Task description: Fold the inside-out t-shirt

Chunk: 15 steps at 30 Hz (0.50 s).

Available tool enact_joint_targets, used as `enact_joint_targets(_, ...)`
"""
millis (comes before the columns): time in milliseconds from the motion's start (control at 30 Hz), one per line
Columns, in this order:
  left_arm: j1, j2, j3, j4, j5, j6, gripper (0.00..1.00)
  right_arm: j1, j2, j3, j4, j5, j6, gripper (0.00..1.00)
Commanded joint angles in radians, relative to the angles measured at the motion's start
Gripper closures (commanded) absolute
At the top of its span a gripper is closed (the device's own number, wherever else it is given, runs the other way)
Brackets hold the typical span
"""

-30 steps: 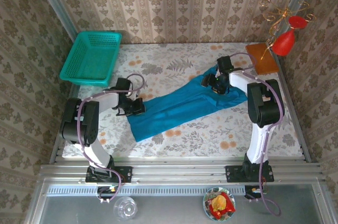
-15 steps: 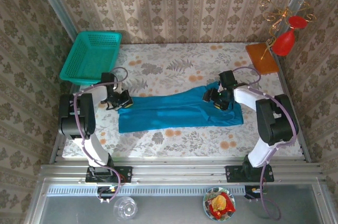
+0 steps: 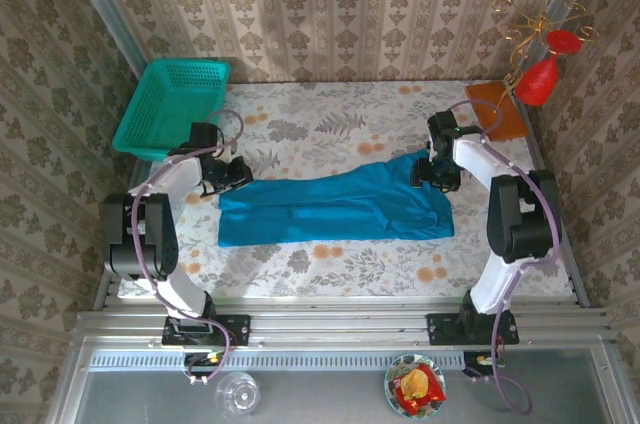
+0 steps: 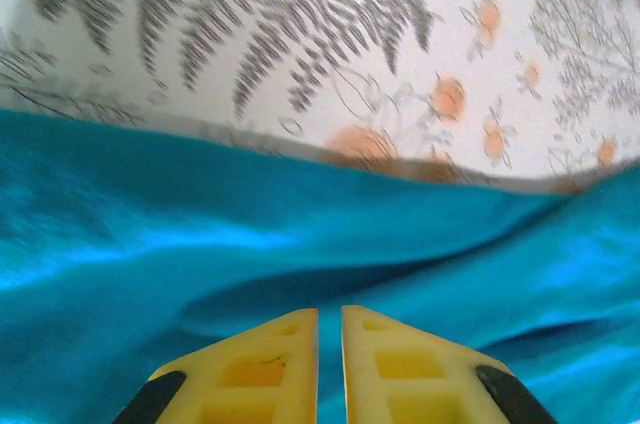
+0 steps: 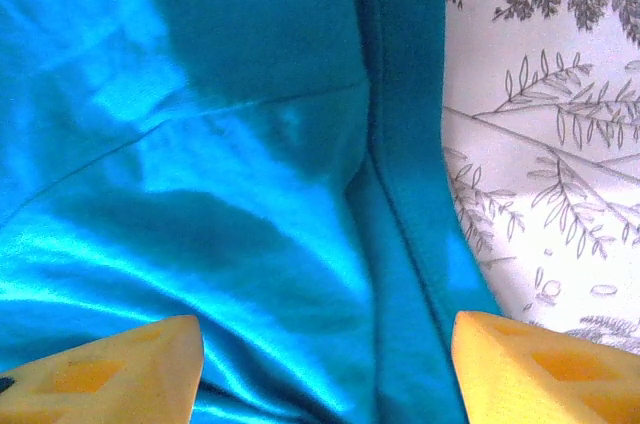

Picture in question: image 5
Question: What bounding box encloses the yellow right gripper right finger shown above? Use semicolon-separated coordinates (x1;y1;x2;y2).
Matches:
452;311;640;424

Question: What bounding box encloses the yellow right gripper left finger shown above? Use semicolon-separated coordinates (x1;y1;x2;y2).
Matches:
0;314;205;424

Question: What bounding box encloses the blue t-shirt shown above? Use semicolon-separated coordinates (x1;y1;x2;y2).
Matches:
0;0;506;424

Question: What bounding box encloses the floral tablecloth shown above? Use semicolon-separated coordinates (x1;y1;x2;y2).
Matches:
442;0;640;360

